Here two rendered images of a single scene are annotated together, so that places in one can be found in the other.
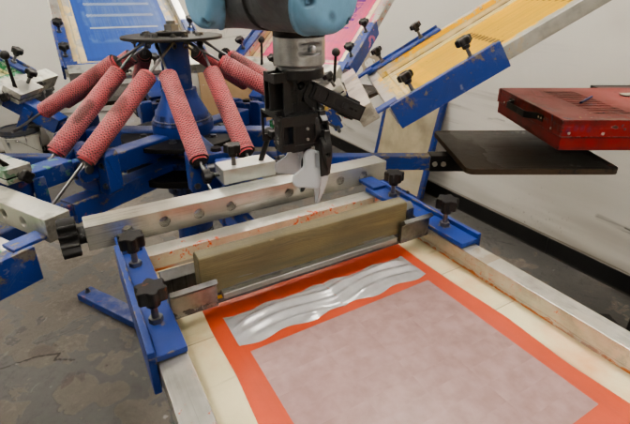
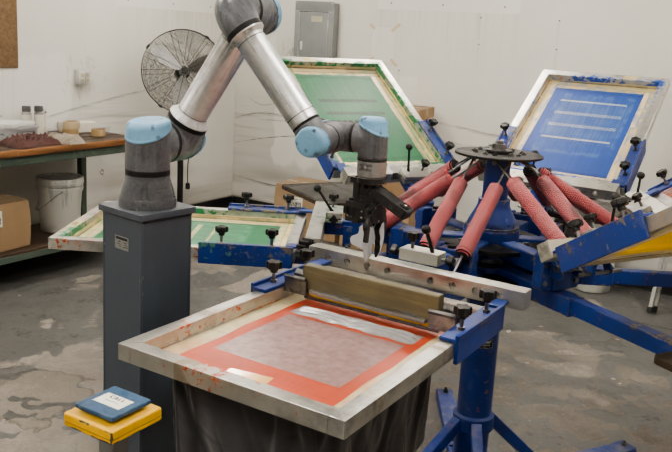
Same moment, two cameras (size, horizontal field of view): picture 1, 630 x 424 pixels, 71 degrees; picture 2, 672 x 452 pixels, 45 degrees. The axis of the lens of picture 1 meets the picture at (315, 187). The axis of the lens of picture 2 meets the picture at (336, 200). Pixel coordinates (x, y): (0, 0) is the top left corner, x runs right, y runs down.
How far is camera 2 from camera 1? 179 cm
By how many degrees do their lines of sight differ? 59
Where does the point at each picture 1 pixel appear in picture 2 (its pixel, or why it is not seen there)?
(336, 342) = (315, 329)
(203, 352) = (278, 305)
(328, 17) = (303, 150)
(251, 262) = (328, 281)
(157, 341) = (261, 285)
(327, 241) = (375, 294)
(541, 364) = (356, 375)
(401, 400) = (292, 345)
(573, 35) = not seen: outside the picture
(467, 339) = (356, 357)
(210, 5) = not seen: hidden behind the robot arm
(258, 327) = (305, 311)
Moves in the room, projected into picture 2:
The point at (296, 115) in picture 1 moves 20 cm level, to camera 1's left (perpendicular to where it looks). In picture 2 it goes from (355, 201) to (320, 186)
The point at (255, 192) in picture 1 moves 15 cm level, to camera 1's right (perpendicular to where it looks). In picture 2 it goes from (404, 268) to (435, 284)
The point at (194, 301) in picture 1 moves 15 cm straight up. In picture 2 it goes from (294, 285) to (297, 232)
